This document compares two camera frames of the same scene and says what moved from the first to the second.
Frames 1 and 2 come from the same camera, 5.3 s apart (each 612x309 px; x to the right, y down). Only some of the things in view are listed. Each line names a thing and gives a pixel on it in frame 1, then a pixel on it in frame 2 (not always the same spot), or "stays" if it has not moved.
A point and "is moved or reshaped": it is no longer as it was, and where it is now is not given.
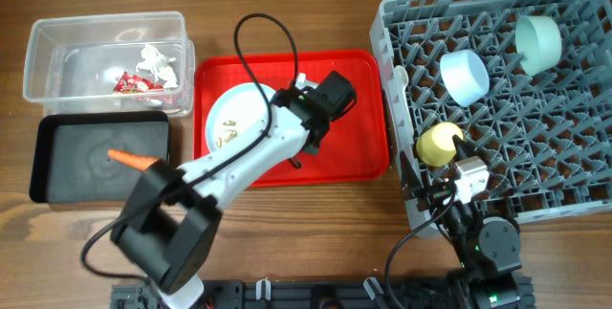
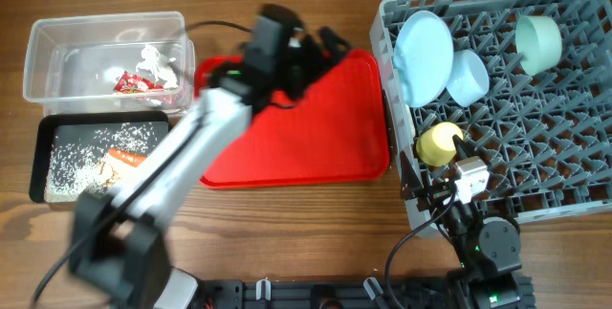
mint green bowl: (538, 41) stays
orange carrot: (131, 160) stays
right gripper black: (447, 194) stays
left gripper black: (314, 149) → (318, 64)
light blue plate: (237, 112) is moved or reshaped
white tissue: (161, 66) stays
